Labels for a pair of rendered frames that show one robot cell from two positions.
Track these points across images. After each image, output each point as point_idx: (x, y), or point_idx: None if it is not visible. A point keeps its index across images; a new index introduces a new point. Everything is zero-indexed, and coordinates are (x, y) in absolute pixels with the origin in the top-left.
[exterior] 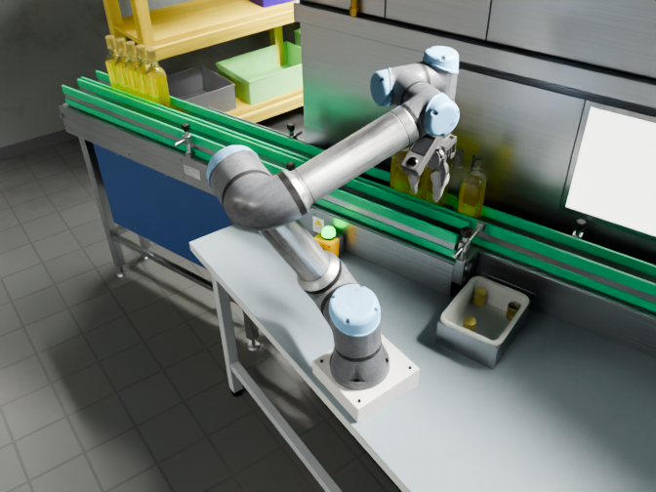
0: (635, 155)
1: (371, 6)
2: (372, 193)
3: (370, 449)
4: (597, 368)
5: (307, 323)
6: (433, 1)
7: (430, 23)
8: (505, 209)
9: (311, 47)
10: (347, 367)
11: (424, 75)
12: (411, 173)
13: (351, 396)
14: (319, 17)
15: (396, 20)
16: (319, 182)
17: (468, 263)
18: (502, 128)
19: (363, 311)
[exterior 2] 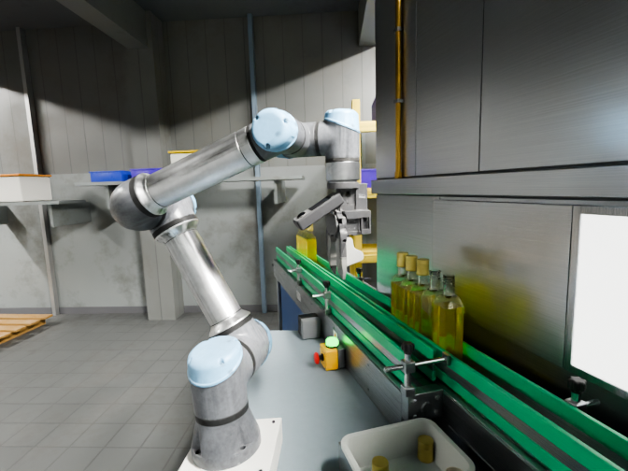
0: None
1: (408, 169)
2: (375, 316)
3: None
4: None
5: (255, 403)
6: (442, 149)
7: (440, 170)
8: (510, 366)
9: (380, 212)
10: (194, 429)
11: (312, 126)
12: (297, 226)
13: (184, 468)
14: (381, 185)
15: (421, 174)
16: (155, 178)
17: (418, 396)
18: (492, 258)
19: (208, 357)
